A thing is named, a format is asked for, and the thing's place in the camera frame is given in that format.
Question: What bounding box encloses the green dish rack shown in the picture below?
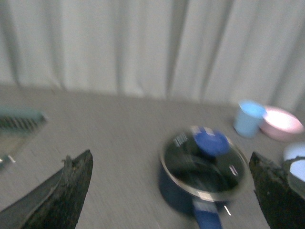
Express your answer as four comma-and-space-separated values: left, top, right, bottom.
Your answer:
0, 106, 47, 165

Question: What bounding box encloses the pink plastic bowl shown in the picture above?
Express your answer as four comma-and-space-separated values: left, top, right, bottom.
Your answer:
260, 106, 305, 142

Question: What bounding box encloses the light blue plastic plate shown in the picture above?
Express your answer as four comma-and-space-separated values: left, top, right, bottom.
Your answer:
283, 142, 305, 182

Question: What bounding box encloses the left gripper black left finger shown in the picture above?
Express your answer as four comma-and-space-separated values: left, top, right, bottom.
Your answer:
0, 150, 93, 229

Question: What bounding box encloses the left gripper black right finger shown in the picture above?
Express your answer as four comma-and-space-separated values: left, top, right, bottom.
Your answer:
249, 152, 305, 229

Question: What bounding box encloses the light blue plastic cup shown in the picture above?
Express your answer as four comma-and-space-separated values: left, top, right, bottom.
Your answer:
233, 100, 266, 138

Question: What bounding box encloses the glass lid with blue knob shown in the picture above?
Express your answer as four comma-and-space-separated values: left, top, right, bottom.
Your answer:
160, 125, 251, 202

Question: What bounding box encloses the white curtain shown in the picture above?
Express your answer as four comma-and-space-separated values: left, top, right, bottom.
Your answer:
0, 0, 305, 111

